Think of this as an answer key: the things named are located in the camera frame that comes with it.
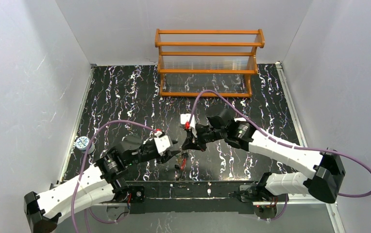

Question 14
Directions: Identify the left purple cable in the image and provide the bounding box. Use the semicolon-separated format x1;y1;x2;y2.
71;120;164;233

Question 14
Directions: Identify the purple cable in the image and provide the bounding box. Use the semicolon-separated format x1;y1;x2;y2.
71;120;164;233
188;90;371;222

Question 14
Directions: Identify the orange wooden shelf rack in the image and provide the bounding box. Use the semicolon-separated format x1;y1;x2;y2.
154;29;265;98

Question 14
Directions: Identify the white black flat box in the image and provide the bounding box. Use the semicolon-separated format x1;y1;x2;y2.
234;117;246;122

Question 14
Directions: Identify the small blue white jar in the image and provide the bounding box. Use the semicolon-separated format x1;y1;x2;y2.
74;136;95;154

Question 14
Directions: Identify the metal keyring with red handle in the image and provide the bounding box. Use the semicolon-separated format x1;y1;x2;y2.
174;150;189;170

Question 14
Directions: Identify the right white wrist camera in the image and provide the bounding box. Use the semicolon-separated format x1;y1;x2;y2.
180;114;197;137

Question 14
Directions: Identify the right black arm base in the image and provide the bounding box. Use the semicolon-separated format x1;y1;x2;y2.
229;183;289;221

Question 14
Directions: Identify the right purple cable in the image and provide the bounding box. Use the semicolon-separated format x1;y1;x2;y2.
188;90;371;222

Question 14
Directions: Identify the aluminium front rail frame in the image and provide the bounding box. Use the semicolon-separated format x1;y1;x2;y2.
46;182;346;233

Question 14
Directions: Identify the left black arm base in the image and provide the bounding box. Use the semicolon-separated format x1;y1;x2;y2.
113;185;145;203

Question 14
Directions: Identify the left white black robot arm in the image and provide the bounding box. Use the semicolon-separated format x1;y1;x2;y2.
24;134;179;233

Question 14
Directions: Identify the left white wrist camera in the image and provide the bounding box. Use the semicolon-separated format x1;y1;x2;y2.
153;129;173;156

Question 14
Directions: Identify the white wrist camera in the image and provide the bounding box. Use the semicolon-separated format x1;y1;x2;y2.
153;129;173;156
180;114;197;137

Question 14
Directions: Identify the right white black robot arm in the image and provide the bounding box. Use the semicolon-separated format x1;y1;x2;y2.
180;109;346;204

